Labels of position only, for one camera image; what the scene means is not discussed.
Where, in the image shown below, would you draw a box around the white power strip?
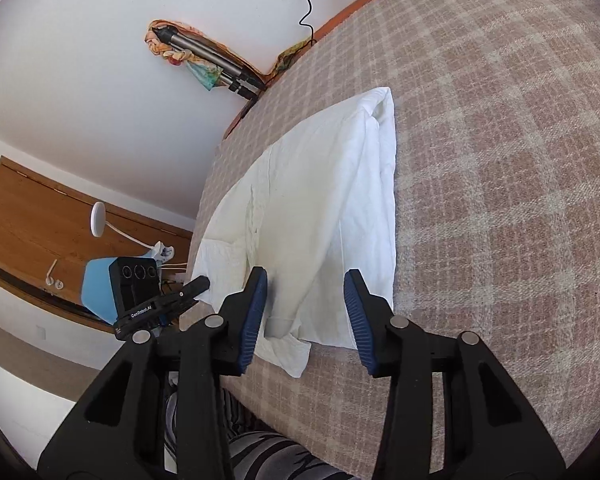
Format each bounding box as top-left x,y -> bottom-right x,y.
150,241 -> 177,264

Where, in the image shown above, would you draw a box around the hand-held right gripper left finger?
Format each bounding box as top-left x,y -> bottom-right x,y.
37,266 -> 269,480

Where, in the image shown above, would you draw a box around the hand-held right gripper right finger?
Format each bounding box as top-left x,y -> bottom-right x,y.
343,268 -> 566,480

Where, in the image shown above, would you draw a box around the wooden door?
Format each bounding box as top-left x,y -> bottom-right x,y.
0,155 -> 196,333

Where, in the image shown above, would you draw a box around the silver folded tripod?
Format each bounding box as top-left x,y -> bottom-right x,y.
155,27 -> 268,101

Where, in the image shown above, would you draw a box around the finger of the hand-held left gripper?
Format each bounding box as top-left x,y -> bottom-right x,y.
180,276 -> 212,307

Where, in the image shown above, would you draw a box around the person's striped pants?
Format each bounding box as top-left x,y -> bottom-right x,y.
165,385 -> 381,480

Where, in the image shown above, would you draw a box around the colourful patterned scarf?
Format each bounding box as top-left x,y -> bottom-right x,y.
144,19 -> 321,92

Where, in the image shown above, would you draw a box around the white desk lamp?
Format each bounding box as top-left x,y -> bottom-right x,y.
90,201 -> 161,256

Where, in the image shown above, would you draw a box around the white door handle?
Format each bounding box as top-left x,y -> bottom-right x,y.
45,259 -> 66,291

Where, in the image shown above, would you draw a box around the beige plaid blanket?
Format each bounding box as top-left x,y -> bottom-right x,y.
187,0 -> 600,466

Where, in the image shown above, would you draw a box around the white shirt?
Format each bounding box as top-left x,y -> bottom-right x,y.
191,86 -> 398,380

